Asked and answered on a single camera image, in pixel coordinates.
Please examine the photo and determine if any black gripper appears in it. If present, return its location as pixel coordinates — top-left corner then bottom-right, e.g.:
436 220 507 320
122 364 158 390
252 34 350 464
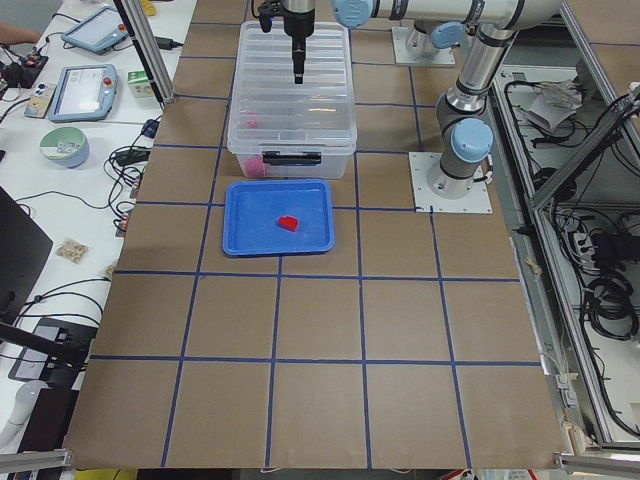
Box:
251 0 315 84

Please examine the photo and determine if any clear plastic box lid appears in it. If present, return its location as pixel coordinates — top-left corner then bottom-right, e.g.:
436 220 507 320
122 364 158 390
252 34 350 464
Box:
228 20 359 151

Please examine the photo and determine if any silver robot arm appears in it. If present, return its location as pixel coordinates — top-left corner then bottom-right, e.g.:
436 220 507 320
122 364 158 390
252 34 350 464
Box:
331 1 560 200

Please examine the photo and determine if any clear plastic storage box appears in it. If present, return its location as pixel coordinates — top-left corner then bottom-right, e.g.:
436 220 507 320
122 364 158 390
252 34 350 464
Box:
227 20 359 181

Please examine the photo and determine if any green white carton box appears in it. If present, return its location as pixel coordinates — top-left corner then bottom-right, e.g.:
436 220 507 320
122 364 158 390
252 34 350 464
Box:
127 70 154 98

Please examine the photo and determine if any person hand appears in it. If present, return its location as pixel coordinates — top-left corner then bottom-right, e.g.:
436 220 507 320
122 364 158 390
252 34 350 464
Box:
0 22 41 45

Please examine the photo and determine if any blue plastic tray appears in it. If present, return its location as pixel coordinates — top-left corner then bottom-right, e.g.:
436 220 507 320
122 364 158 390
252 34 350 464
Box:
222 179 336 257

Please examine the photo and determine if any red block on tray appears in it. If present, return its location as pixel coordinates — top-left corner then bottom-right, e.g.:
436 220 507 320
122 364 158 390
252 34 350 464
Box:
277 215 299 232

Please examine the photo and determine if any far teach pendant tablet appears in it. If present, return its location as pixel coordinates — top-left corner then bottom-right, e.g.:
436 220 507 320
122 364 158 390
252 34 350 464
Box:
61 6 128 54

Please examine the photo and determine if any teach pendant tablet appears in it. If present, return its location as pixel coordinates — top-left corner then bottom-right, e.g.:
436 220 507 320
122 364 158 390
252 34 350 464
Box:
48 64 118 123
61 6 128 54

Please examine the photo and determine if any near teach pendant tablet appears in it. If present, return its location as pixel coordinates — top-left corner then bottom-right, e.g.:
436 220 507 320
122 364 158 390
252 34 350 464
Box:
48 64 118 123

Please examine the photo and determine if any light green bowl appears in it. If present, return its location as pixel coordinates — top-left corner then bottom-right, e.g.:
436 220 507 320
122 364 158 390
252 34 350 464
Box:
39 127 90 168

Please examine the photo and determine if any bag of snacks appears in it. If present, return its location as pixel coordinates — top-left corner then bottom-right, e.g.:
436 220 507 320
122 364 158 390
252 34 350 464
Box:
56 239 90 264

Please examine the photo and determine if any black monitor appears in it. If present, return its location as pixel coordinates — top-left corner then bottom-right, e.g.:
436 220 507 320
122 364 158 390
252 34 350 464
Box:
0 189 53 325

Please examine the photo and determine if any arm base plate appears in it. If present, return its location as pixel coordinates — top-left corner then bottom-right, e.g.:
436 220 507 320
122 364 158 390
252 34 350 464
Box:
409 152 493 215
391 27 456 68

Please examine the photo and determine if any aluminium frame post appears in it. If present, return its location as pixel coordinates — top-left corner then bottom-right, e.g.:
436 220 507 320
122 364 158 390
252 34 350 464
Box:
114 0 175 105

